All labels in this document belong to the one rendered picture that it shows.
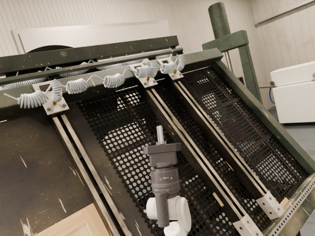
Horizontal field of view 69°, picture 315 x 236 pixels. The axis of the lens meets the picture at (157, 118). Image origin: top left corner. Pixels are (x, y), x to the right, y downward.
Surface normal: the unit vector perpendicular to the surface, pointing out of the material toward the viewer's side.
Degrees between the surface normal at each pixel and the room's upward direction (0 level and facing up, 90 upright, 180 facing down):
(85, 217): 58
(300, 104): 90
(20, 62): 90
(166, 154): 78
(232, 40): 90
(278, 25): 90
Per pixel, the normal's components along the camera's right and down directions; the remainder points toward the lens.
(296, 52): -0.75, 0.29
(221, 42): -0.54, 0.26
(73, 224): 0.36, -0.56
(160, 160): 0.04, -0.10
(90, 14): 0.61, -0.07
